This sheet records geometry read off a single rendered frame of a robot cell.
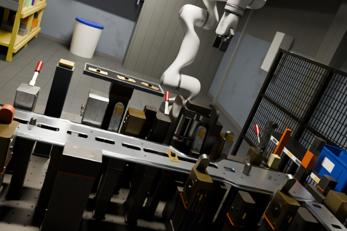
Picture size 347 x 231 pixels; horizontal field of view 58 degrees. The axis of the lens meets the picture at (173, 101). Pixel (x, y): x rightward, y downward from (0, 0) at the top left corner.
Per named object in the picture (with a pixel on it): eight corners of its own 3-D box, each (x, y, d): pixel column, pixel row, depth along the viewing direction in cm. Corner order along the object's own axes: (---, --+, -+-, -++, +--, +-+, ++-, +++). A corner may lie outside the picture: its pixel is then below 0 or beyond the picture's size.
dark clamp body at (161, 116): (128, 192, 145) (156, 118, 135) (127, 177, 155) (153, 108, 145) (143, 195, 147) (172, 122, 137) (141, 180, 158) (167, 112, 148)
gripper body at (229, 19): (222, 7, 138) (212, 31, 141) (230, 9, 129) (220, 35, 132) (236, 13, 141) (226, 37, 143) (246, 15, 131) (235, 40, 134)
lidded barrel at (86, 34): (95, 55, 703) (104, 25, 685) (94, 61, 650) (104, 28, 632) (68, 47, 687) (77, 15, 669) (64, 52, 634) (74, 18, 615)
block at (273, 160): (243, 218, 158) (274, 157, 148) (241, 214, 161) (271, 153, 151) (249, 219, 159) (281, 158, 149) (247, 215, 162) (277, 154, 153)
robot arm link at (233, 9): (223, 2, 137) (220, 9, 138) (231, 3, 129) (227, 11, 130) (239, 9, 140) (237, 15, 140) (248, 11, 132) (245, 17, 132)
